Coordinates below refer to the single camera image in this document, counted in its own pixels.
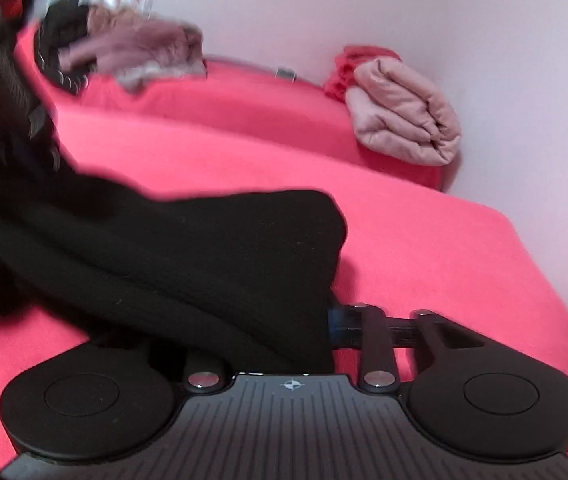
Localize red ruffled cloth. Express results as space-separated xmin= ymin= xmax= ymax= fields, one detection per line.
xmin=323 ymin=45 xmax=406 ymax=104

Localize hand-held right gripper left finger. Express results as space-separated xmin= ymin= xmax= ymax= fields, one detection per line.
xmin=184 ymin=356 xmax=228 ymax=394

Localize folded pink puffy jacket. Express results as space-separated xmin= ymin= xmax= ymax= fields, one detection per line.
xmin=345 ymin=57 xmax=463 ymax=167

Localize pink bed sheet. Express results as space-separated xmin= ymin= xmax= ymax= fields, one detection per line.
xmin=0 ymin=25 xmax=568 ymax=476

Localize black knit pants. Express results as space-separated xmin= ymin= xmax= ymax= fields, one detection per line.
xmin=0 ymin=42 xmax=350 ymax=378

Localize dark knit garment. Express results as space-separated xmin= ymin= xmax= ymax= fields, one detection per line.
xmin=33 ymin=2 xmax=96 ymax=99

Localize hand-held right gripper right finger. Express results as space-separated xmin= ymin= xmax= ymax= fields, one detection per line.
xmin=327 ymin=302 xmax=486 ymax=395

